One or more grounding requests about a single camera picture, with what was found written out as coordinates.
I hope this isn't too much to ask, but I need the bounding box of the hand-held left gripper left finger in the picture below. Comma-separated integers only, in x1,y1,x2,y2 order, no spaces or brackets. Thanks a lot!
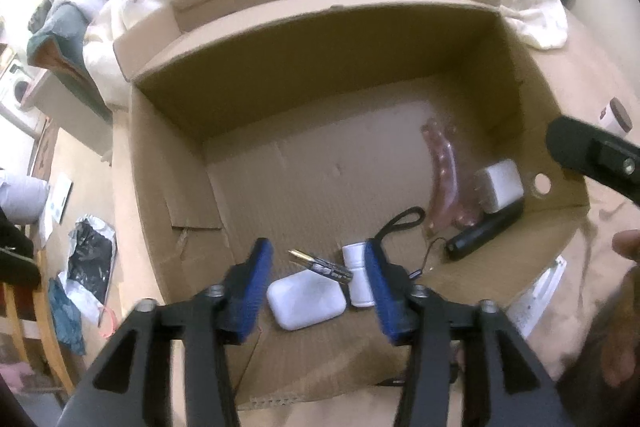
55,238,275,427

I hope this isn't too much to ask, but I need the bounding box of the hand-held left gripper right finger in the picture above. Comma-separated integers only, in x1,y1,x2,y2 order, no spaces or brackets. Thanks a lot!
365,238,576,427

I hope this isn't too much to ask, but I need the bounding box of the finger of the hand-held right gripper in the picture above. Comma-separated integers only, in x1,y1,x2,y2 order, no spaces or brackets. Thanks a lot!
546,116,640,208

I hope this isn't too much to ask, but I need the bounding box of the white pill bottle red label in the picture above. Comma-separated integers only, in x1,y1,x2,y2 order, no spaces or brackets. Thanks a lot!
342,243,376,308

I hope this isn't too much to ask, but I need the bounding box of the white earbuds case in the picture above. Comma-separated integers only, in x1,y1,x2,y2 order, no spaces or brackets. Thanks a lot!
266,274,347,332

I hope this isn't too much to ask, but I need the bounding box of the black wrist strap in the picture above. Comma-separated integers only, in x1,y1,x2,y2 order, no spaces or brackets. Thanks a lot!
372,206,427,253

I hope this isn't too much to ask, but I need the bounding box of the white charger adapter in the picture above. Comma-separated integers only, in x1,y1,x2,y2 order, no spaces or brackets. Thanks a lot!
472,158,525,214

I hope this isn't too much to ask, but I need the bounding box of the black flashlight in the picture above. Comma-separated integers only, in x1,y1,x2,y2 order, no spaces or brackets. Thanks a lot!
444,199,526,263

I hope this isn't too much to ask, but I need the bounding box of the brown cardboard box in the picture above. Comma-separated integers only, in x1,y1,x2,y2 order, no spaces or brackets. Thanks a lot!
111,0,592,410

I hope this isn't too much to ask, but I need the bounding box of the person's right hand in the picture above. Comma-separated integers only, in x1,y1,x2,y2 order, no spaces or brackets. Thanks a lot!
560,229,640,388

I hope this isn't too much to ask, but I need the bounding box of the white jar brown lid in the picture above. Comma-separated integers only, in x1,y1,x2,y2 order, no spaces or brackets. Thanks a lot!
599,98,633,138

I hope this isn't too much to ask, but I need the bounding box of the black and white plastic bag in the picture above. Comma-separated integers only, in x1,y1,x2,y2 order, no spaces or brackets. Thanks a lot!
57,216,117,313

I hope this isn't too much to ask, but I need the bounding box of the teal cloth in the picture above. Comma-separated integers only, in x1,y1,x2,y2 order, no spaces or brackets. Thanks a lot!
47,279,88,355

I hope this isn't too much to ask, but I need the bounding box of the wooden chair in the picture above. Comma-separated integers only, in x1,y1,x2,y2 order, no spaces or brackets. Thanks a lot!
0,277,76,395

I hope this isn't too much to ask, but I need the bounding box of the white paper booklet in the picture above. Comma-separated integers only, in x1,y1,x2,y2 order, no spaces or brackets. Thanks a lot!
42,173,73,225

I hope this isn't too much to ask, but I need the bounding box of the black garment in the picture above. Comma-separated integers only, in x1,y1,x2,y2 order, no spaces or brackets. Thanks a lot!
0,209,43,290

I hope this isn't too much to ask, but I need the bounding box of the pale grey stuffed bag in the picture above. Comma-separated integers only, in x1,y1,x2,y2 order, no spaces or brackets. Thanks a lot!
0,169,51,225

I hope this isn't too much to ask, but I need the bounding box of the brown floor rug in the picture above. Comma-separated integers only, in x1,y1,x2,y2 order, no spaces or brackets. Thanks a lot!
27,117,58,180

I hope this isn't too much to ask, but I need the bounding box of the white washing machine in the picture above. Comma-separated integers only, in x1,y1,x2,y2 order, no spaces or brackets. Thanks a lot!
0,59,46,138

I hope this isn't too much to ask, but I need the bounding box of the teal mattress corner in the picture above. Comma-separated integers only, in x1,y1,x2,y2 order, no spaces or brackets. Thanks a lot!
27,4,113,118

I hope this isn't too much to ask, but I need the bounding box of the white bed frame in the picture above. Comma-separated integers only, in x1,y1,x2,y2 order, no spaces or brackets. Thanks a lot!
20,69,113,152

